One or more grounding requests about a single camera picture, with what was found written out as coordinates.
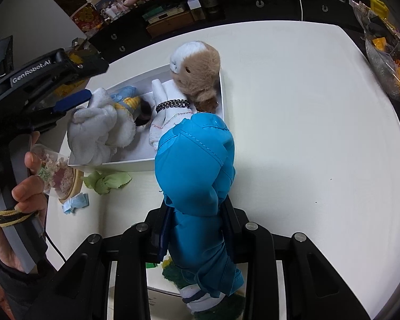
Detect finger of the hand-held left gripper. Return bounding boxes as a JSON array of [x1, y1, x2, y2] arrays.
[[58, 48, 110, 86], [51, 88, 93, 114]]

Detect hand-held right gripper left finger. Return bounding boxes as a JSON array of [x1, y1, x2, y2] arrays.
[[25, 207, 169, 320]]

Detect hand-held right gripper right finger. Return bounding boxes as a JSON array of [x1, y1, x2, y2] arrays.
[[220, 198, 370, 320]]

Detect white plush doll body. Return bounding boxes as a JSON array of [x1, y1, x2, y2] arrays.
[[67, 87, 119, 165]]

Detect white plush duck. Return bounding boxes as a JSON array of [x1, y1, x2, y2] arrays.
[[105, 86, 144, 149]]

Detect blue doll garment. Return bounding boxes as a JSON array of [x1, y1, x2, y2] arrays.
[[153, 113, 245, 299]]

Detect green white plush stocking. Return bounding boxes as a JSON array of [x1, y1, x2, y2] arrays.
[[162, 257, 245, 320]]

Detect white cardboard box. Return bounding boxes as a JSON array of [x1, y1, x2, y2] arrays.
[[67, 63, 225, 173]]

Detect green fabric bow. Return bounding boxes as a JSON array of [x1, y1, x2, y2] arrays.
[[83, 171, 133, 196]]

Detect dark bead bracelet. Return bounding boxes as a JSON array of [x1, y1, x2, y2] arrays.
[[155, 99, 190, 114]]

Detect light blue cloth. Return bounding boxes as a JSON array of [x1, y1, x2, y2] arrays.
[[63, 193, 89, 214]]

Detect white knitted sock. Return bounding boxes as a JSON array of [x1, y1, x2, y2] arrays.
[[149, 79, 195, 150]]

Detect brown plush toy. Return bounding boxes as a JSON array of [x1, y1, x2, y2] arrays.
[[169, 41, 221, 113]]

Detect person's left forearm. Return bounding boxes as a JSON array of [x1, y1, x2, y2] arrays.
[[0, 250, 54, 320]]

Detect person's left hand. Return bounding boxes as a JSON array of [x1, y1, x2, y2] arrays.
[[0, 133, 49, 271]]

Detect red decorative box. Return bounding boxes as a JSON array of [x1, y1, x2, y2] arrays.
[[70, 3, 104, 32]]

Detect group of small white bottles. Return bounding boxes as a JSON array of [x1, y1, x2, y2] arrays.
[[102, 2, 127, 19]]

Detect glass dome with flowers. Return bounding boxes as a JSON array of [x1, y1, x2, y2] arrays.
[[33, 143, 84, 204]]

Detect brown wooden box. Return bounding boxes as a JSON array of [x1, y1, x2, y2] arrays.
[[146, 11, 195, 37]]

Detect stack of books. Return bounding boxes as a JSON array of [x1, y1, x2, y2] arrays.
[[142, 3, 187, 24]]

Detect dark canister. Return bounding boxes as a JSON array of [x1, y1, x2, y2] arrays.
[[197, 0, 221, 14]]

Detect black cabinet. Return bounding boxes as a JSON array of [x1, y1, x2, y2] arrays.
[[88, 0, 370, 64]]

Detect glass bowl of snacks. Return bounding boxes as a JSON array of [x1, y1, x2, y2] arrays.
[[365, 35, 400, 104]]

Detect yellow plastic toy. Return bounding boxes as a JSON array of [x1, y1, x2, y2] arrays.
[[370, 0, 390, 17]]

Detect black cable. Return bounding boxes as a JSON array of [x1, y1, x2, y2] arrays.
[[45, 230, 67, 262]]

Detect yellow black hair tie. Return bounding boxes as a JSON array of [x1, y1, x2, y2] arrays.
[[0, 208, 38, 229]]

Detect white cable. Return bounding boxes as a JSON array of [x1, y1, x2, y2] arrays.
[[290, 0, 304, 22]]

